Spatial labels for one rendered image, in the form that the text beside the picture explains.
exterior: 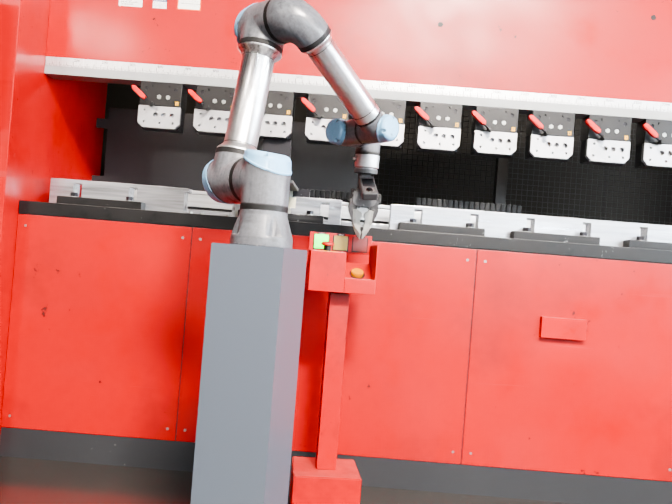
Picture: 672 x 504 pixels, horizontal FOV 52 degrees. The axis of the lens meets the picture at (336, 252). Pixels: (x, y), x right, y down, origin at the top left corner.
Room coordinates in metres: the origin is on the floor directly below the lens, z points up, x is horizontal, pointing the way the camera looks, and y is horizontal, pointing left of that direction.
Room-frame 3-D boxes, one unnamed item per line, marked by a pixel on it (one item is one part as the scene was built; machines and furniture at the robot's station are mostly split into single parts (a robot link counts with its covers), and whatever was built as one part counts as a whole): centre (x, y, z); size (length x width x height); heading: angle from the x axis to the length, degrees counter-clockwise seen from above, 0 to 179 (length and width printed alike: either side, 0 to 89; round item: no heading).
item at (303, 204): (2.50, 0.19, 0.92); 0.39 x 0.06 x 0.10; 89
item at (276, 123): (2.50, 0.27, 1.26); 0.15 x 0.09 x 0.17; 89
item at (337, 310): (2.13, -0.02, 0.39); 0.06 x 0.06 x 0.54; 5
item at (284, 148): (2.50, 0.24, 1.13); 0.10 x 0.02 x 0.10; 89
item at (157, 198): (2.51, 0.79, 0.92); 0.50 x 0.06 x 0.10; 89
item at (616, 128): (2.48, -0.93, 1.26); 0.15 x 0.09 x 0.17; 89
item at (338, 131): (2.02, -0.01, 1.13); 0.11 x 0.11 x 0.08; 44
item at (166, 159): (3.01, 0.47, 1.12); 1.13 x 0.02 x 0.44; 89
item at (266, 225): (1.67, 0.18, 0.82); 0.15 x 0.15 x 0.10
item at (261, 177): (1.68, 0.19, 0.94); 0.13 x 0.12 x 0.14; 44
